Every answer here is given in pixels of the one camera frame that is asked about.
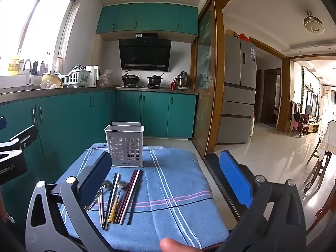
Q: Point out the black cooking pot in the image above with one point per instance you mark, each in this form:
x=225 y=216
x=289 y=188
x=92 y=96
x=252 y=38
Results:
x=155 y=80

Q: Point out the teal base cabinet under stove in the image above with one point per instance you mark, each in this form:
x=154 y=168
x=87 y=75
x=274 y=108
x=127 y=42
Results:
x=157 y=113

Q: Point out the carved wooden chair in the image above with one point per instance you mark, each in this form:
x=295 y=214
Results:
x=298 y=122

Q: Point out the blue striped cloth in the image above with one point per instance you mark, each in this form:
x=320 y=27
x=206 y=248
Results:
x=178 y=189

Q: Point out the dark red chopstick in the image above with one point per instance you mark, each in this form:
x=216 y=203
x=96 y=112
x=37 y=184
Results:
x=130 y=197
x=126 y=197

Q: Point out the white plastic utensil basket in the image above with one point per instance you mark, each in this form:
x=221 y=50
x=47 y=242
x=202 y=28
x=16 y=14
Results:
x=124 y=147

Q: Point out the black range hood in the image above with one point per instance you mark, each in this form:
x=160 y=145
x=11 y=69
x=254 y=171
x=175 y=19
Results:
x=145 y=53

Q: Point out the dark wooden dining chair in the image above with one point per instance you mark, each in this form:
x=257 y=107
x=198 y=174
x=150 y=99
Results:
x=319 y=162

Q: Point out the row of small bottles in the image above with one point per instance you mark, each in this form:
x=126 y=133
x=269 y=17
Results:
x=42 y=68

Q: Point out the glass sliding door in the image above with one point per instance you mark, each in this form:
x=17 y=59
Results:
x=207 y=84

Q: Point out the red bag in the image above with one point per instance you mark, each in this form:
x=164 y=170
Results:
x=242 y=36

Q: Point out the black wok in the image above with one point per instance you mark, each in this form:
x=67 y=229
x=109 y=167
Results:
x=130 y=78

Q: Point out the gas stove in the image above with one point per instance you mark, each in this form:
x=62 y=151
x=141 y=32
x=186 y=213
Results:
x=140 y=86

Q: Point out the kitchen window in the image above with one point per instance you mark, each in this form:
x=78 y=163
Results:
x=31 y=23

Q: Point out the silver metal spoon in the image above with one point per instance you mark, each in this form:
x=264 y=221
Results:
x=105 y=186

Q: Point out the table with pale cloth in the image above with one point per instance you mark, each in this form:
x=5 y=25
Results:
x=329 y=139

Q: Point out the white dish rack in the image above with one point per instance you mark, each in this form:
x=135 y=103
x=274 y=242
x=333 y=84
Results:
x=74 y=77

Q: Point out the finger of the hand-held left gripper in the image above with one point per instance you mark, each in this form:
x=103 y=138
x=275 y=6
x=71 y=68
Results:
x=2 y=123
x=26 y=136

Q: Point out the red bottle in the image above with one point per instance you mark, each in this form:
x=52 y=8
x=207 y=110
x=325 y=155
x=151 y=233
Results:
x=173 y=85

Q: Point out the yellow bottle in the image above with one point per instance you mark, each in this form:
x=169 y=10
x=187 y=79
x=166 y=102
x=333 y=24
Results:
x=13 y=64

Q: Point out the green vine garland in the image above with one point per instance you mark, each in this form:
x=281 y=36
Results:
x=302 y=89

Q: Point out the yellow bowl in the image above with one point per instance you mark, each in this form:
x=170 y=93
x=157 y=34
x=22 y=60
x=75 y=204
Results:
x=51 y=79

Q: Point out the chrome faucet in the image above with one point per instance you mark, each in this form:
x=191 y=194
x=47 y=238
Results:
x=30 y=73

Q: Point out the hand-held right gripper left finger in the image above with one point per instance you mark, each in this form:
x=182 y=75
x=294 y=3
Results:
x=94 y=178

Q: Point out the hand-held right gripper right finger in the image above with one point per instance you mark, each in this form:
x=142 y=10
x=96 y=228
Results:
x=233 y=178

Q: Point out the grey refrigerator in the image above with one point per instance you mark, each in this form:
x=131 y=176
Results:
x=236 y=92

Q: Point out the steel pressure cooker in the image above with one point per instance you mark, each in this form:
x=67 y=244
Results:
x=182 y=80

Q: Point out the long teal base cabinet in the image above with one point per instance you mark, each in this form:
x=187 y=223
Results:
x=65 y=120

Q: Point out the ceiling fan light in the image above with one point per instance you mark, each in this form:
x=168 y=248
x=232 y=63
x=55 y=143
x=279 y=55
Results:
x=313 y=23

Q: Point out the clear plastic bag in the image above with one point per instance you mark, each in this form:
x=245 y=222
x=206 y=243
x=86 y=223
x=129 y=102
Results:
x=105 y=77

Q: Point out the person's right hand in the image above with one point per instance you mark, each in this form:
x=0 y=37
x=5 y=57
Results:
x=172 y=244

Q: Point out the teal wall cabinet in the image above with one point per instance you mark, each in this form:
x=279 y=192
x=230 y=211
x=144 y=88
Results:
x=147 y=18

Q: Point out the dark kitchen countertop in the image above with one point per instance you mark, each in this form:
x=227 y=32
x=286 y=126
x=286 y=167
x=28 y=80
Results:
x=78 y=88

